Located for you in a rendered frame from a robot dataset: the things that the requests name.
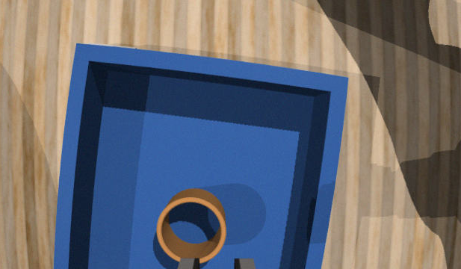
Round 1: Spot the bronze bushing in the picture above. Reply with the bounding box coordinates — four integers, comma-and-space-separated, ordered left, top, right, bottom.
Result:
157, 188, 226, 264

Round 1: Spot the blue open crate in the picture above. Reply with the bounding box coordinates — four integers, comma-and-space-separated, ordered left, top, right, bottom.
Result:
54, 43, 349, 269

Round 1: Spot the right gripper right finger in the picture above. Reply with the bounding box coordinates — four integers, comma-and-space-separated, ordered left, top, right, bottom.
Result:
234, 259, 256, 269

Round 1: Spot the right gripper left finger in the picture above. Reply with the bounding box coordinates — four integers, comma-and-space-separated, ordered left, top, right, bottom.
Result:
177, 258, 199, 269

